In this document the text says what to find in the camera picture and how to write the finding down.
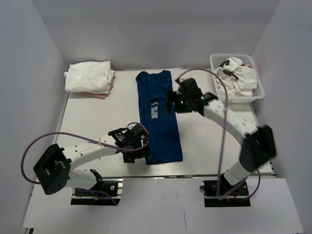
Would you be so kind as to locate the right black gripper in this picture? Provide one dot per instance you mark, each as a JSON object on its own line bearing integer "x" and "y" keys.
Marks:
{"x": 172, "y": 96}

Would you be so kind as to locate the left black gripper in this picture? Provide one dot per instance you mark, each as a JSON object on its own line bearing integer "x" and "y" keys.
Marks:
{"x": 129, "y": 157}

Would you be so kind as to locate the blue mickey t-shirt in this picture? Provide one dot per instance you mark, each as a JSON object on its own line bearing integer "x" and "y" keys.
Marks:
{"x": 164, "y": 140}

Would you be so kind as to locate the white t-shirt black print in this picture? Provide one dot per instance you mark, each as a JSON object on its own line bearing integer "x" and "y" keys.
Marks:
{"x": 227, "y": 68}

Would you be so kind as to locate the white t-shirt red print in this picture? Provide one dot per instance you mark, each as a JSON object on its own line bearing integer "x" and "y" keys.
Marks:
{"x": 243, "y": 87}

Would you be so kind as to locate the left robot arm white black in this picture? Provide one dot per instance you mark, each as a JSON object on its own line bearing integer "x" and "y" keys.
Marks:
{"x": 58, "y": 167}

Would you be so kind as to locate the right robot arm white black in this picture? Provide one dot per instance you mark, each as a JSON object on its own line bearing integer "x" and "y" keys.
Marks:
{"x": 257, "y": 142}

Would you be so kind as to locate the white plastic basket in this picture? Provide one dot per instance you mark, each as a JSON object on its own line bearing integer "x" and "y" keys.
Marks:
{"x": 221, "y": 91}

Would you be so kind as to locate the folded white t-shirt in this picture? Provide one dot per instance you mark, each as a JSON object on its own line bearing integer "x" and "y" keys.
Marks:
{"x": 89, "y": 77}

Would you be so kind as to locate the folded pink t-shirt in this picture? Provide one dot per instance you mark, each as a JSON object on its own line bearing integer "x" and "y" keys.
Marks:
{"x": 98, "y": 96}

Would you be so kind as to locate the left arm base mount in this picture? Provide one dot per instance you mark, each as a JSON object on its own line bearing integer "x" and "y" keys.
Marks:
{"x": 104, "y": 192}

